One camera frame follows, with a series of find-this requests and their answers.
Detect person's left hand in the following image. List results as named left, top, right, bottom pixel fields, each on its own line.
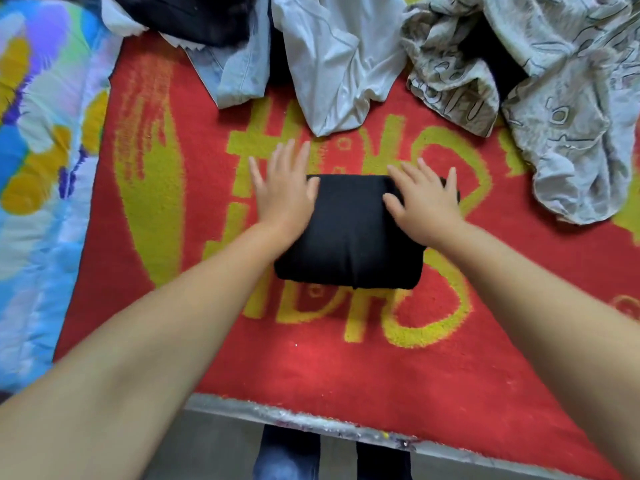
left=247, top=139, right=322, bottom=248

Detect person's right hand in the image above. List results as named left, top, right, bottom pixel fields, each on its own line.
left=382, top=157, right=467, bottom=252

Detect black trousers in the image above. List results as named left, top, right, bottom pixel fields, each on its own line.
left=274, top=173, right=463, bottom=291

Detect pile of mixed clothes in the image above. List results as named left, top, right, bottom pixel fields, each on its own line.
left=100, top=0, right=640, bottom=228

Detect person's left forearm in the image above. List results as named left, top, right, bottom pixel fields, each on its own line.
left=0, top=223, right=296, bottom=480

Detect person's right forearm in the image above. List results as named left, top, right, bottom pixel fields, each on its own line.
left=435, top=223, right=640, bottom=480

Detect person's blue trousers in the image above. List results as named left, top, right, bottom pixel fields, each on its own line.
left=252, top=425, right=414, bottom=480

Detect red and yellow blanket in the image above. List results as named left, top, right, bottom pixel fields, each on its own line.
left=52, top=0, right=640, bottom=480

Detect blue patterned pillow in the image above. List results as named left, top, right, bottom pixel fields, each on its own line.
left=0, top=0, right=123, bottom=396

